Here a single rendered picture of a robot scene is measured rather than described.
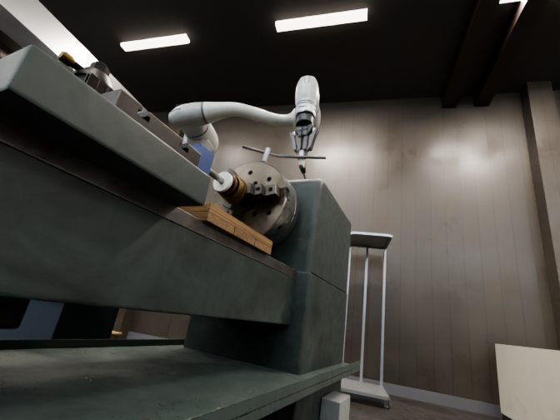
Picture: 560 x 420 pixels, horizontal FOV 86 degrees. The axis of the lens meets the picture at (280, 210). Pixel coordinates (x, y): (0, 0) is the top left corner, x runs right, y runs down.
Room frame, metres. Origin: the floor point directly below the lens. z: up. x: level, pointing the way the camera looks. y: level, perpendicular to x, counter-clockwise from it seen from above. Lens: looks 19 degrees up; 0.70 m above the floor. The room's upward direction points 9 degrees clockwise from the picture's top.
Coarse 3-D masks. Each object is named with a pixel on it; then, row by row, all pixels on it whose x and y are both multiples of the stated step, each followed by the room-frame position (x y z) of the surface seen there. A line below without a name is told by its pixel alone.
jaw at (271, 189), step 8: (248, 184) 0.92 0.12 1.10; (256, 184) 0.93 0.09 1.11; (272, 184) 0.93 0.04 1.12; (248, 192) 0.92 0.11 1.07; (256, 192) 0.93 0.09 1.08; (264, 192) 0.94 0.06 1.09; (272, 192) 0.93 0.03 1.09; (280, 192) 0.96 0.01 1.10; (256, 200) 0.98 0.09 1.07; (264, 200) 0.98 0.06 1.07
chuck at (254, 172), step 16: (240, 176) 1.04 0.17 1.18; (256, 176) 1.01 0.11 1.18; (272, 176) 0.98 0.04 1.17; (288, 192) 0.98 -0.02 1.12; (256, 208) 1.00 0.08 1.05; (272, 208) 0.97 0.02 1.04; (288, 208) 0.98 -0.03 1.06; (256, 224) 0.99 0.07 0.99; (272, 224) 0.96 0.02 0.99; (288, 224) 1.03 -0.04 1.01; (272, 240) 1.04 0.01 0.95
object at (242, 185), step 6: (234, 180) 0.88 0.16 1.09; (240, 180) 0.91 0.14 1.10; (234, 186) 0.88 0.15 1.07; (240, 186) 0.90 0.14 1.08; (246, 186) 0.93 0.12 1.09; (222, 192) 0.89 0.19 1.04; (228, 192) 0.89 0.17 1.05; (234, 192) 0.90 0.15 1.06; (240, 192) 0.91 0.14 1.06; (228, 198) 0.92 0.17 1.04; (234, 198) 0.92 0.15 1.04; (240, 198) 0.93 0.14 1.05
